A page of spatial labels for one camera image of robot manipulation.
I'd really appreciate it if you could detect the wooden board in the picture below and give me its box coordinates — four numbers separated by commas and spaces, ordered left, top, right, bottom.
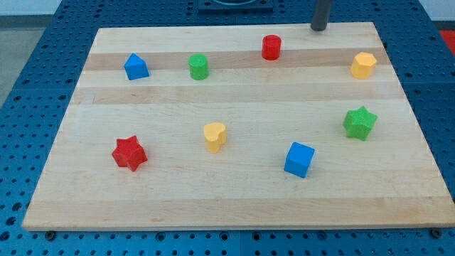
22, 22, 454, 231

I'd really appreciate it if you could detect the yellow heart block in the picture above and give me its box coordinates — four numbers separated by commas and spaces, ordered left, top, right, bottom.
203, 122, 227, 154

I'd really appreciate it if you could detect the green cylinder block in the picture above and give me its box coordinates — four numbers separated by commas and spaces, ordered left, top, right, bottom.
188, 53, 209, 80

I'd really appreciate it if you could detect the blue cube block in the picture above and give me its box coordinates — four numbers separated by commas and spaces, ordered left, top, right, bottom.
284, 142, 316, 178

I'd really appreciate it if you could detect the red cylinder block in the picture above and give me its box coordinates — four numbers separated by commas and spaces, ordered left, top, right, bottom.
262, 35, 282, 60

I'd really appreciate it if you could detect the red star block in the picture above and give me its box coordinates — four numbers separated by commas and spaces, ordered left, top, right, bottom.
112, 135, 148, 172

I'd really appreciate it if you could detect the blue triangular prism block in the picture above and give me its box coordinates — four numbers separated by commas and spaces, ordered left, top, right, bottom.
124, 53, 149, 80

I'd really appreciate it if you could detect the green star block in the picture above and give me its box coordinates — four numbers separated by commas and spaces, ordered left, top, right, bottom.
343, 106, 378, 141

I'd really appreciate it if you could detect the yellow hexagon block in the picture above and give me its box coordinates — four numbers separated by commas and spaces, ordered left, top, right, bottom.
350, 52, 377, 80

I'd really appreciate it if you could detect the red object at edge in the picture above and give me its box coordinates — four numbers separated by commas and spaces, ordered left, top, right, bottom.
439, 30, 455, 55

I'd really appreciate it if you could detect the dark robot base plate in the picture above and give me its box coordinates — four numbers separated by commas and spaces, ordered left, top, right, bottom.
197, 0, 274, 14

